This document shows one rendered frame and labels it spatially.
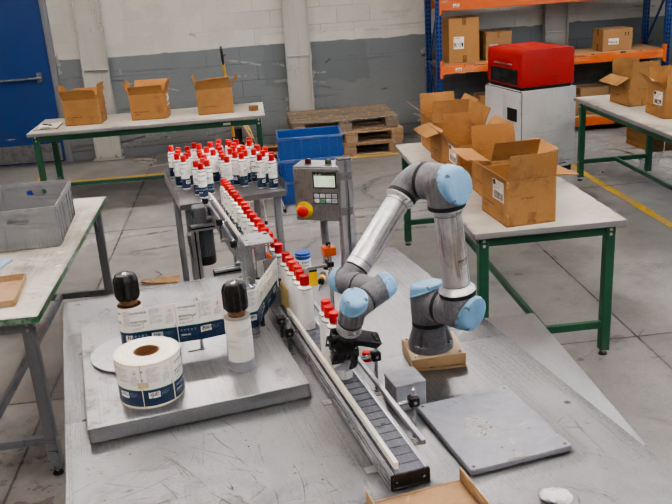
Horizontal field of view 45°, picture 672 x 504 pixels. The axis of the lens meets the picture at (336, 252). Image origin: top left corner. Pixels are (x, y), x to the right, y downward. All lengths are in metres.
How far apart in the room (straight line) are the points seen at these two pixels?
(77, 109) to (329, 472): 6.39
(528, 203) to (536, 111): 3.85
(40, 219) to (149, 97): 3.85
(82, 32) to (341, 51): 3.05
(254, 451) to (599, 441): 0.95
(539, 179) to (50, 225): 2.50
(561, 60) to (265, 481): 6.43
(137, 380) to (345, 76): 8.08
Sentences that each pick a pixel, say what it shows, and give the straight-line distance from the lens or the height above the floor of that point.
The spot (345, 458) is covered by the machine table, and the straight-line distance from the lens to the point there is 2.31.
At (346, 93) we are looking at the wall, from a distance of 10.33.
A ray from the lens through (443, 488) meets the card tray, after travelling 2.18.
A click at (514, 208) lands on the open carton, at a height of 0.88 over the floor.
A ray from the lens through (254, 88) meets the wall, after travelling 10.24.
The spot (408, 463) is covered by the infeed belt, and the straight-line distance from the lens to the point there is 2.19.
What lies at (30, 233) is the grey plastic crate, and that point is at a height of 0.89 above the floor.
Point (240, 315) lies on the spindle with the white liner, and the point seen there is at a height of 1.07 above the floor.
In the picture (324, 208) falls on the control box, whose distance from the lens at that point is 2.75.
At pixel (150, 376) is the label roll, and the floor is 0.98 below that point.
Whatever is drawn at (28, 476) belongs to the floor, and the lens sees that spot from 4.09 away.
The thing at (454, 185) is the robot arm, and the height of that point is 1.48.
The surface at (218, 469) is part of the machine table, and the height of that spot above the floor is 0.83.
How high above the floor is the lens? 2.11
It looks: 20 degrees down
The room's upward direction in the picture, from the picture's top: 4 degrees counter-clockwise
